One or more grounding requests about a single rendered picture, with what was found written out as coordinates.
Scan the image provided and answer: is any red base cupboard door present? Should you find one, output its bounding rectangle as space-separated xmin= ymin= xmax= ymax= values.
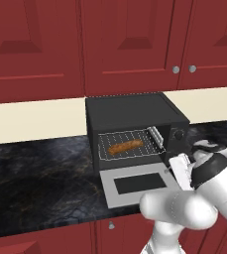
xmin=94 ymin=212 xmax=159 ymax=254
xmin=0 ymin=221 xmax=98 ymax=254

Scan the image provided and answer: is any brown baguette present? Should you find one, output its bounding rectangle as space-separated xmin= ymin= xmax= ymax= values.
xmin=107 ymin=139 xmax=144 ymax=156

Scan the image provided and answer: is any grey toaster oven door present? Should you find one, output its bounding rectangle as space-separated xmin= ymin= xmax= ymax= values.
xmin=98 ymin=161 xmax=182 ymax=209

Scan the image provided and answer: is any black toaster oven knob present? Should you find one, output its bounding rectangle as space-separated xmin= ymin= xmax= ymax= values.
xmin=173 ymin=129 xmax=184 ymax=140

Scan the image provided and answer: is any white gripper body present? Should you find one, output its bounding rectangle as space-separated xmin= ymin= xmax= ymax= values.
xmin=168 ymin=152 xmax=195 ymax=191

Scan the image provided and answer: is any wire toaster oven rack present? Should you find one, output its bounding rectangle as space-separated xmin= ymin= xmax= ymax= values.
xmin=97 ymin=126 xmax=168 ymax=162

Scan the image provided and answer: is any black toaster oven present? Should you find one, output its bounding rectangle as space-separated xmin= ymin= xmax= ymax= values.
xmin=85 ymin=92 xmax=191 ymax=179

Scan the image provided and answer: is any red wall cupboard door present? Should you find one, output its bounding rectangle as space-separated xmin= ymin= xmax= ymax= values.
xmin=79 ymin=0 xmax=194 ymax=97
xmin=177 ymin=0 xmax=227 ymax=90
xmin=0 ymin=0 xmax=86 ymax=105

